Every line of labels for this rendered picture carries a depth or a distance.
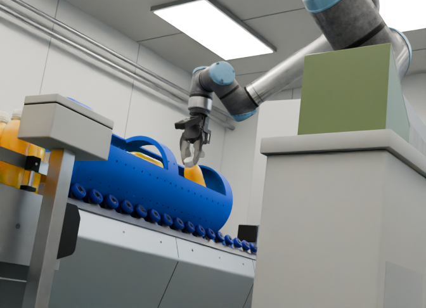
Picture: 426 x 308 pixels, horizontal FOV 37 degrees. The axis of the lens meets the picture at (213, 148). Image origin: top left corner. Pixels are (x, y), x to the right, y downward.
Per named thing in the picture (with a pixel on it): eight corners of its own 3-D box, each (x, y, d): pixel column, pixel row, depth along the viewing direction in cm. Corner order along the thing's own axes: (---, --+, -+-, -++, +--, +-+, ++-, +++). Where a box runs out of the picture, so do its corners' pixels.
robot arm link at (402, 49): (409, 89, 161) (425, 61, 174) (373, 33, 159) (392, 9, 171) (359, 111, 172) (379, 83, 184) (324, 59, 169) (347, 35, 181)
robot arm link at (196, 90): (200, 63, 240) (188, 70, 249) (196, 94, 237) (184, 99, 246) (222, 70, 244) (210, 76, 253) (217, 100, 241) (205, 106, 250)
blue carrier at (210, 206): (226, 243, 244) (239, 172, 250) (74, 196, 171) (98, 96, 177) (165, 234, 259) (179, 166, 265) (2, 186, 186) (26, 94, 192)
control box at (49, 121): (108, 161, 151) (115, 120, 154) (49, 137, 135) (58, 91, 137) (76, 161, 156) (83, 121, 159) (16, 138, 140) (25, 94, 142)
